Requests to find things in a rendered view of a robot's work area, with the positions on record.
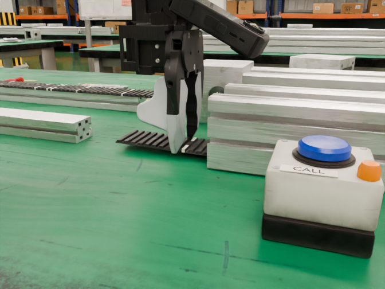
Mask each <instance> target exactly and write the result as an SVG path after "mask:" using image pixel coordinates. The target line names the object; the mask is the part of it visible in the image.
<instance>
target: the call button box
mask: <svg viewBox="0 0 385 289"><path fill-rule="evenodd" d="M297 147H298V141H295V140H286V139H281V140H278V141H277V143H276V146H275V148H274V151H273V154H272V157H271V159H270V162H269V165H268V168H267V170H266V173H265V188H264V204H263V210H264V214H263V216H262V226H261V236H262V238H263V239H266V240H272V241H278V242H282V243H287V244H293V245H299V246H303V247H309V248H315V249H321V250H325V251H331V252H337V253H342V254H346V255H352V256H358V257H364V258H370V257H371V256H372V251H373V248H374V242H375V233H374V231H375V229H376V228H377V226H378V220H379V214H380V209H381V205H382V199H383V193H384V185H383V181H382V179H381V178H380V181H376V182H370V181H365V180H362V179H360V178H358V177H357V172H358V167H359V165H360V164H361V163H362V161H367V160H368V161H375V160H374V158H373V155H372V152H371V150H370V149H368V148H365V147H352V146H351V147H352V151H351V157H350V158H349V159H347V160H344V161H336V162H330V161H319V160H315V159H311V158H308V157H305V156H303V155H301V154H300V153H299V152H298V151H297Z"/></svg>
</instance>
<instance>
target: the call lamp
mask: <svg viewBox="0 0 385 289"><path fill-rule="evenodd" d="M381 174H382V170H381V167H380V164H379V163H377V162H375V161H368V160H367V161H362V163H361V164H360V165H359V167H358V170H357V177H358V178H360V179H362V180H365V181H370V182H376V181H380V178H381Z"/></svg>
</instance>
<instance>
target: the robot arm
mask: <svg viewBox="0 0 385 289"><path fill-rule="evenodd" d="M131 9H132V22H125V25H119V41H120V59H121V71H130V72H136V74H137V75H154V74H155V73H164V76H162V77H160V78H158V79H157V81H156V82H155V87H154V95H153V97H152V98H151V99H149V100H147V101H144V102H142V103H140V104H139V105H138V107H137V116H138V118H139V119H140V120H141V121H142V122H145V123H148V124H150V125H152V126H155V127H157V128H160V129H162V130H165V131H167V132H168V141H169V145H170V149H171V153H173V154H176V153H177V152H178V150H179V149H180V147H181V145H182V144H183V142H184V140H185V131H184V130H185V124H186V118H187V126H186V127H187V136H190V137H191V139H192V138H193V137H194V135H195V133H196V131H197V130H198V127H199V120H200V115H201V106H202V98H203V79H204V63H203V34H202V31H201V30H200V29H202V30H203V31H205V32H206V33H208V34H210V35H212V36H213V37H215V38H217V39H219V40H220V41H222V42H224V43H225V44H227V45H228V46H230V48H231V49H232V50H233V51H235V52H236V53H238V54H240V55H241V56H244V57H246V58H256V57H257V56H259V55H261V54H262V52H263V51H264V49H265V47H266V46H267V44H268V42H269V40H270V37H269V35H268V34H266V33H265V30H264V29H263V28H261V27H259V26H258V25H257V24H255V23H252V22H250V21H248V20H244V21H243V20H241V19H240V18H238V17H236V16H234V15H233V14H231V13H229V12H228V11H226V10H224V9H223V8H221V7H219V6H217V5H215V4H214V3H212V2H210V1H208V0H131ZM124 38H125V41H126V52H127V61H124V42H123V39H124Z"/></svg>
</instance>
